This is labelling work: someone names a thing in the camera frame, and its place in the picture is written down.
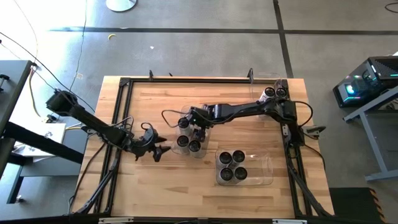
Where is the black computer with coloured lights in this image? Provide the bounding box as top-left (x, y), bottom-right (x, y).
top-left (332, 55), bottom-right (398, 108)

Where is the white can blue palm print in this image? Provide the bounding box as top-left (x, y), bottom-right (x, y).
top-left (233, 167), bottom-right (248, 181)
top-left (217, 167), bottom-right (234, 185)
top-left (218, 151), bottom-right (233, 166)
top-left (232, 149), bottom-right (246, 163)

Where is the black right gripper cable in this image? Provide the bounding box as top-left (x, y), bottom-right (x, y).
top-left (160, 108), bottom-right (191, 129)

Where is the black aluminium table frame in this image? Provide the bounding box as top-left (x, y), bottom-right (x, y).
top-left (68, 76), bottom-right (334, 218)

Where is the grey metal desk frame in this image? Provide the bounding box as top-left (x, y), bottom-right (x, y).
top-left (343, 85), bottom-right (398, 183)

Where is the white paper sheet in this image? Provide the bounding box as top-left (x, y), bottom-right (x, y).
top-left (12, 123), bottom-right (67, 158)

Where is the silver metal bracket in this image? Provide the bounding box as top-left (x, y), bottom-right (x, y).
top-left (272, 218), bottom-right (308, 224)
top-left (98, 217), bottom-right (134, 224)

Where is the white can orange print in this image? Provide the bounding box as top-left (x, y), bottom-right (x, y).
top-left (188, 139), bottom-right (202, 158)
top-left (176, 134), bottom-right (190, 155)
top-left (177, 117), bottom-right (191, 136)

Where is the black box with yellow stripes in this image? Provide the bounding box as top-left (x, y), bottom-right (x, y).
top-left (329, 186), bottom-right (388, 224)

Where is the yellow floor cable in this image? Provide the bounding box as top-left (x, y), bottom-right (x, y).
top-left (28, 67), bottom-right (43, 118)

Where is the dark grey desk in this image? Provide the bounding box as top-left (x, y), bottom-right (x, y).
top-left (0, 60), bottom-right (85, 205)

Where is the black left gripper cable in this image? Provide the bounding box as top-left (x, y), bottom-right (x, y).
top-left (113, 115), bottom-right (156, 139)

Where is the clear plastic bin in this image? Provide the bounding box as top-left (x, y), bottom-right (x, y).
top-left (248, 72), bottom-right (289, 121)
top-left (215, 148), bottom-right (274, 187)
top-left (170, 105), bottom-right (213, 159)

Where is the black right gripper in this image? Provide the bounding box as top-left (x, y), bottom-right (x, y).
top-left (187, 105), bottom-right (218, 143)

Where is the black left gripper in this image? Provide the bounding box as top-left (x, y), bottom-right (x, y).
top-left (132, 126), bottom-right (172, 163)

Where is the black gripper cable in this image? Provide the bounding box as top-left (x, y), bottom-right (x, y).
top-left (113, 115), bottom-right (156, 139)
top-left (160, 108), bottom-right (191, 129)

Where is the thin black floor cable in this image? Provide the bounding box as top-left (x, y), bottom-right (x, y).
top-left (57, 0), bottom-right (88, 94)

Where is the white round stand base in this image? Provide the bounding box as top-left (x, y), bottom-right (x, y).
top-left (105, 0), bottom-right (137, 12)

